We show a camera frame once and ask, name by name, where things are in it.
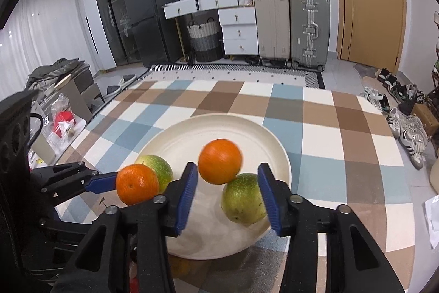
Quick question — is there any beige cardboard panel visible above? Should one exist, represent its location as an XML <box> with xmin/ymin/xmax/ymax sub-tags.
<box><xmin>57</xmin><ymin>77</ymin><xmax>93</xmax><ymax>124</ymax></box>

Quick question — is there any pile of dark clothes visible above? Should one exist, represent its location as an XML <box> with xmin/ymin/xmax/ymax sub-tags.
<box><xmin>27</xmin><ymin>58</ymin><xmax>90</xmax><ymax>91</ymax></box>

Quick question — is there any grey and white woven basket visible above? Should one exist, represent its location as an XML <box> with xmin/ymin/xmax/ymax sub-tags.
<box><xmin>187</xmin><ymin>17</ymin><xmax>223</xmax><ymax>62</ymax></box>

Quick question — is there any wooden stick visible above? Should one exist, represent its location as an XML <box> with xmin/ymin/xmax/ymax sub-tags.
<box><xmin>175</xmin><ymin>16</ymin><xmax>187</xmax><ymax>62</ymax></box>

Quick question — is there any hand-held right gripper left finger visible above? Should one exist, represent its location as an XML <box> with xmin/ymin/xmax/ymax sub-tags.
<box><xmin>51</xmin><ymin>162</ymin><xmax>199</xmax><ymax>293</ymax></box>

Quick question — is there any checked tablecloth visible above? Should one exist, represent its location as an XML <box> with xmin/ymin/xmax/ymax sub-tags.
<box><xmin>55</xmin><ymin>80</ymin><xmax>417</xmax><ymax>293</ymax></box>

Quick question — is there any beige suitcase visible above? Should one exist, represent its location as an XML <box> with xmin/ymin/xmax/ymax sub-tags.
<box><xmin>253</xmin><ymin>0</ymin><xmax>292</xmax><ymax>61</ymax></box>

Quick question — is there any silver suitcase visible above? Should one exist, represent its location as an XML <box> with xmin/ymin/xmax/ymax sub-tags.
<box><xmin>290</xmin><ymin>0</ymin><xmax>331</xmax><ymax>70</ymax></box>

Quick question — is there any grey doormat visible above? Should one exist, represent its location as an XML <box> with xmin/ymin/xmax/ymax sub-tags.
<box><xmin>353</xmin><ymin>63</ymin><xmax>385</xmax><ymax>81</ymax></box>

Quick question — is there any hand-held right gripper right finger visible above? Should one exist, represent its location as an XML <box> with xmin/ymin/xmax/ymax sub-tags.
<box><xmin>257</xmin><ymin>163</ymin><xmax>407</xmax><ymax>293</ymax></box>

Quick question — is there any white sheer curtain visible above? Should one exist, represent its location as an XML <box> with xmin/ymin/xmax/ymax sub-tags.
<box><xmin>0</xmin><ymin>0</ymin><xmax>100</xmax><ymax>98</ymax></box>

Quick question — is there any dark grey fridge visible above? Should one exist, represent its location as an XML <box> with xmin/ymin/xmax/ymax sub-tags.
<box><xmin>119</xmin><ymin>0</ymin><xmax>182</xmax><ymax>68</ymax></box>

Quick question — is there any white paper sheet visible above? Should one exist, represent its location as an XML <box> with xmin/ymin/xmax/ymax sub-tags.
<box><xmin>424</xmin><ymin>194</ymin><xmax>439</xmax><ymax>249</ymax></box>

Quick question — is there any orange mandarin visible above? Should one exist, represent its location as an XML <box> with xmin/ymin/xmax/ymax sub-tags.
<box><xmin>198</xmin><ymin>139</ymin><xmax>243</xmax><ymax>185</ymax></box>
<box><xmin>116</xmin><ymin>164</ymin><xmax>160</xmax><ymax>207</ymax></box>

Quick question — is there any yellow-green passion fruit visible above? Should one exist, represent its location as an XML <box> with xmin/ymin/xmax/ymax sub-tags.
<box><xmin>221</xmin><ymin>173</ymin><xmax>271</xmax><ymax>225</ymax></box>

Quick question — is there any wooden door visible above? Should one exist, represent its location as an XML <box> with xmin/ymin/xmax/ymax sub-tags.
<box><xmin>331</xmin><ymin>0</ymin><xmax>407</xmax><ymax>74</ymax></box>

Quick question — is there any cream round plate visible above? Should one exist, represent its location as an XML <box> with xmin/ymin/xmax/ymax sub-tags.
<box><xmin>135</xmin><ymin>113</ymin><xmax>292</xmax><ymax>260</ymax></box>

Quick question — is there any dark glass-door cabinet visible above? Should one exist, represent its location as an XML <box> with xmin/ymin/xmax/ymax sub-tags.
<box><xmin>91</xmin><ymin>0</ymin><xmax>145</xmax><ymax>69</ymax></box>

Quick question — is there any small cardboard box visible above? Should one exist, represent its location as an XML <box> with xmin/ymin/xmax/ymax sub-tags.
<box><xmin>410</xmin><ymin>102</ymin><xmax>439</xmax><ymax>130</ymax></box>

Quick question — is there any red plastic bag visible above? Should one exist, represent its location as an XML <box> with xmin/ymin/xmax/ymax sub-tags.
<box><xmin>53</xmin><ymin>111</ymin><xmax>76</xmax><ymax>136</ymax></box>

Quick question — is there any wooden shoe rack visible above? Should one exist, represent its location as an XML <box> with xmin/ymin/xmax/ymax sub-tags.
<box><xmin>430</xmin><ymin>39</ymin><xmax>439</xmax><ymax>101</ymax></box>

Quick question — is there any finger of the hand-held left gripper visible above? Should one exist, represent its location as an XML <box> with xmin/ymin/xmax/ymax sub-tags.
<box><xmin>34</xmin><ymin>162</ymin><xmax>119</xmax><ymax>202</ymax></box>
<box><xmin>38</xmin><ymin>216</ymin><xmax>91</xmax><ymax>247</ymax></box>

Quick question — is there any group of sneakers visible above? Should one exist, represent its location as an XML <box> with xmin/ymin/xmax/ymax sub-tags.
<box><xmin>359</xmin><ymin>68</ymin><xmax>433</xmax><ymax>170</ymax></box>

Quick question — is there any clear plastic box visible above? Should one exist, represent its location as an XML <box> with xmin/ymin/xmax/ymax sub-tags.
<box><xmin>31</xmin><ymin>92</ymin><xmax>88</xmax><ymax>156</ymax></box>

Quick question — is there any white desk with drawers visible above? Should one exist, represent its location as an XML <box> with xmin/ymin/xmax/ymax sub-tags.
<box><xmin>163</xmin><ymin>0</ymin><xmax>259</xmax><ymax>57</ymax></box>

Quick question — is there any green passion fruit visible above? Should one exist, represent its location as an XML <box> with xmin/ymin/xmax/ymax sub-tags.
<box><xmin>135</xmin><ymin>155</ymin><xmax>174</xmax><ymax>195</ymax></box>

